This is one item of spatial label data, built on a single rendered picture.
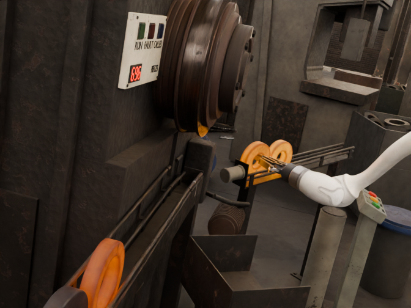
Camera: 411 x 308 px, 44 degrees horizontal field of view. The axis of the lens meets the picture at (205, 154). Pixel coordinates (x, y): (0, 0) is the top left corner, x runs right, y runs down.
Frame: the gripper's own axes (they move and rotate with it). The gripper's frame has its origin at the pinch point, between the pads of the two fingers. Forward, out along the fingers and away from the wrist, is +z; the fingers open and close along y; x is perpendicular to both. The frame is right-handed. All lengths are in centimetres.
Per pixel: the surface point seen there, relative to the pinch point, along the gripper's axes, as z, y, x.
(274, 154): -1.4, 9.6, 0.7
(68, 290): -59, -120, 6
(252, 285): -57, -62, -10
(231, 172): -1.9, -15.7, -5.2
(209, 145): 0.4, -29.2, 6.1
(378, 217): -40, 42, -16
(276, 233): 42, 95, -77
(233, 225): -12.0, -18.5, -23.3
